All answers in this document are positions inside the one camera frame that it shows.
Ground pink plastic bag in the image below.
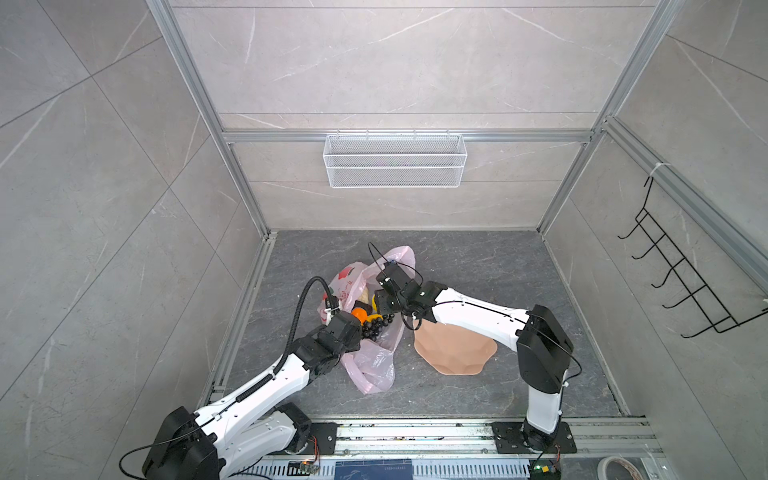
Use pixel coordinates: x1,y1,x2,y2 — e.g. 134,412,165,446
329,245,416,395

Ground pink scalloped plate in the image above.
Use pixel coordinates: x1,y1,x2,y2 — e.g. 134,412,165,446
414,322,497,376

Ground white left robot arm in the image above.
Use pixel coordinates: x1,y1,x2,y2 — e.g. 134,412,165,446
141,309,362,479

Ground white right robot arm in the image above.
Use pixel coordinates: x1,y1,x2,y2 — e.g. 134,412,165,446
374,260,575,452

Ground orange fake orange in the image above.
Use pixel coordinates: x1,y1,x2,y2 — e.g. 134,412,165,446
351,307,369,324

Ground black fake grape bunch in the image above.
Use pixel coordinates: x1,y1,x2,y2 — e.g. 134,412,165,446
362,314,394,341

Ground blue label plate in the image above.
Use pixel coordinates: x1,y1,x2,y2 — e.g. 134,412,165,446
334,459,414,480

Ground white tape roll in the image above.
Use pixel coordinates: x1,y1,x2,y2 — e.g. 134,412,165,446
596,456,644,480

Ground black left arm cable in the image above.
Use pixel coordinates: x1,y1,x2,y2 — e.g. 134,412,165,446
272,275,334,373

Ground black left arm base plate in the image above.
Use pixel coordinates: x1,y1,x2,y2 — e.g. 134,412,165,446
284,422,339,456

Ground white wire mesh basket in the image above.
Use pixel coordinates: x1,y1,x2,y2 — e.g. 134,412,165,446
323,133,468,189

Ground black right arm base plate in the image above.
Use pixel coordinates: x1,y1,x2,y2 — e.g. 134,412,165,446
491,421,577,454

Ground black wire hook rack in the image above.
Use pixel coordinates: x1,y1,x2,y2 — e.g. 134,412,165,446
617,177,767,339

